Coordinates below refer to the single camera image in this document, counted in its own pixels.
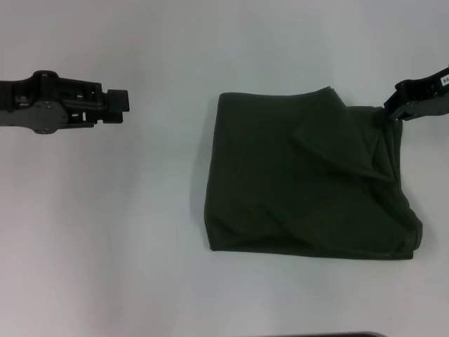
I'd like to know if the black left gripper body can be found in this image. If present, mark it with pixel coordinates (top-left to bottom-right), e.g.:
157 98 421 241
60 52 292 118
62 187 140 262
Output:
0 70 69 136

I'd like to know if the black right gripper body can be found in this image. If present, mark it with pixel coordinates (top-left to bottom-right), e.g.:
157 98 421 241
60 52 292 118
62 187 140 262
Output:
403 63 449 122

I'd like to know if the dark green t-shirt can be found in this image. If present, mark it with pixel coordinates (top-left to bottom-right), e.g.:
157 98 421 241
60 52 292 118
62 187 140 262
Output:
203 86 424 261

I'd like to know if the dark flat panel edge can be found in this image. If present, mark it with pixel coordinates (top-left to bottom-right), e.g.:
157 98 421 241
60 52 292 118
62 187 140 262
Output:
307 331 382 337

